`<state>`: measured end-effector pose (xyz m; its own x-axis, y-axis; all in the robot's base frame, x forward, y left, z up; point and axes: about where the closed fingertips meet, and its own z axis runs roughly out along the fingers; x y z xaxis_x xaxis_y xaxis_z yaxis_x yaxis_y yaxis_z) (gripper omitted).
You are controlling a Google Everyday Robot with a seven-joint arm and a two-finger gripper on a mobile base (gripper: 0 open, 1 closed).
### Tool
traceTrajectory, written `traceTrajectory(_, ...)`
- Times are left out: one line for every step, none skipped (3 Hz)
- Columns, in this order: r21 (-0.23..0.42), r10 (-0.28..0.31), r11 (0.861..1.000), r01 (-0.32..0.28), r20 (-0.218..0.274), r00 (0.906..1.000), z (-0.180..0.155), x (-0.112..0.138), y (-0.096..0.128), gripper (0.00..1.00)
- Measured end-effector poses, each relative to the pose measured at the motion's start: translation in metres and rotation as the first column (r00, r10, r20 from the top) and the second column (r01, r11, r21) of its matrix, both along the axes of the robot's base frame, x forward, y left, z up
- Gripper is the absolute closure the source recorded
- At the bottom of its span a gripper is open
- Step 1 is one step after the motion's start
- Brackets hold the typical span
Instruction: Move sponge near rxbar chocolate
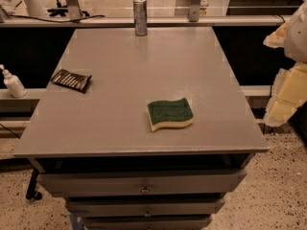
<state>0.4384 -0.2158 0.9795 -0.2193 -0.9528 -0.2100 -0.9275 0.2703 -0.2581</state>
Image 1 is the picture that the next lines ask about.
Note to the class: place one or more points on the grey metal frame post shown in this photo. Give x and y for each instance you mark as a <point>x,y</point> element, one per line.
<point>74,10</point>

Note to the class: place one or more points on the middle grey drawer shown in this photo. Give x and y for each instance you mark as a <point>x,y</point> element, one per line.
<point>145,207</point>

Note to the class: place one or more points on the bottom grey drawer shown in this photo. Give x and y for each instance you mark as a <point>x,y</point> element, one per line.
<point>195,222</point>

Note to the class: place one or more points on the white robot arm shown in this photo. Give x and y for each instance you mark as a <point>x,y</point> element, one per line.
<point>295,42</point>

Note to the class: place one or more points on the white pump bottle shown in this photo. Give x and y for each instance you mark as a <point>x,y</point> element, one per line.
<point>13,83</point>

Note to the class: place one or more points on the green and yellow sponge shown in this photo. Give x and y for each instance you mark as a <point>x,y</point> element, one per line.
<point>170,114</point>

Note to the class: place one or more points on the grey metal bracket post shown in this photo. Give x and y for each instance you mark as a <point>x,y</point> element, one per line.
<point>194,10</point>

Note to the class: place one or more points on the top grey drawer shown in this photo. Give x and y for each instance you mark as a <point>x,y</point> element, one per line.
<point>141,183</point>

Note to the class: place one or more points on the black caster leg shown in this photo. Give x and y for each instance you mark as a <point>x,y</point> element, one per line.
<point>32,192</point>

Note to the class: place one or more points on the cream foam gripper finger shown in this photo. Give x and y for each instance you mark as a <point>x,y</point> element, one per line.
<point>276,39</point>
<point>289,93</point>

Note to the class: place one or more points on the grey drawer cabinet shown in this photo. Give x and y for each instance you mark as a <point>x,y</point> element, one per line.
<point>107,129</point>

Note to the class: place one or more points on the grey drawer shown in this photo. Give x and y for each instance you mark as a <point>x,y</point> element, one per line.
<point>195,222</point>
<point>145,207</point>
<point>141,183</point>

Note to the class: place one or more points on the silver drink can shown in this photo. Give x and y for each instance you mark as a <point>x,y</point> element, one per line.
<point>140,17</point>

